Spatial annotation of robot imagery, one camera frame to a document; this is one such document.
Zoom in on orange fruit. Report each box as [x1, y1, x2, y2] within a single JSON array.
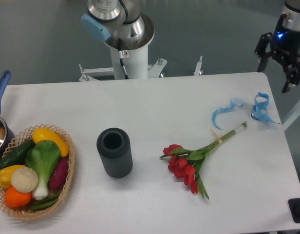
[[4, 187, 32, 208]]

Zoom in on red tulip bouquet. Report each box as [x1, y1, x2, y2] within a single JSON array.
[[159, 121, 248, 198]]

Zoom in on blue ribbon with spool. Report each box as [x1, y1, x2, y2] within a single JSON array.
[[211, 97, 244, 130]]

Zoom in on woven bamboo basket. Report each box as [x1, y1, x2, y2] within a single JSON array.
[[0, 124, 75, 220]]

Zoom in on white garlic bulb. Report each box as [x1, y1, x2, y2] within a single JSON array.
[[11, 167, 38, 193]]

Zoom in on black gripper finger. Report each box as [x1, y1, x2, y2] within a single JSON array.
[[254, 32, 272, 72], [281, 60, 300, 93]]

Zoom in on blue handled saucepan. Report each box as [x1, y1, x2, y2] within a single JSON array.
[[0, 70, 15, 161]]

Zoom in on green bok choy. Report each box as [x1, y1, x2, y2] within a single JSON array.
[[25, 140, 60, 200]]

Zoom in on blue curled ribbon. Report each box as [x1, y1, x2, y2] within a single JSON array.
[[251, 92, 280, 124]]

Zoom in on purple sweet potato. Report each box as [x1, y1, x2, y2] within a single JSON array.
[[49, 157, 68, 190]]

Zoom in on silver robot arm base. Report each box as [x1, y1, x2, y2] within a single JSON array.
[[81, 0, 154, 50]]

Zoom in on green bean pods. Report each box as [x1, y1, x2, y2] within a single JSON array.
[[29, 193, 60, 212]]

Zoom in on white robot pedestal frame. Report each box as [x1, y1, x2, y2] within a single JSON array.
[[78, 36, 204, 82]]

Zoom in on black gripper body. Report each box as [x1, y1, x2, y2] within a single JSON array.
[[270, 27, 300, 66]]

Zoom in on dark grey ribbed vase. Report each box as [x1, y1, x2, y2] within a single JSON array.
[[96, 128, 133, 178]]

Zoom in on black device at edge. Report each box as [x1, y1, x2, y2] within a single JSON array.
[[288, 198, 300, 223]]

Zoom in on yellow bell pepper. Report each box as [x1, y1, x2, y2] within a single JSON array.
[[0, 165, 25, 189]]

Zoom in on dark green cucumber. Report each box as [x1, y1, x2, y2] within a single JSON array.
[[0, 139, 36, 170]]

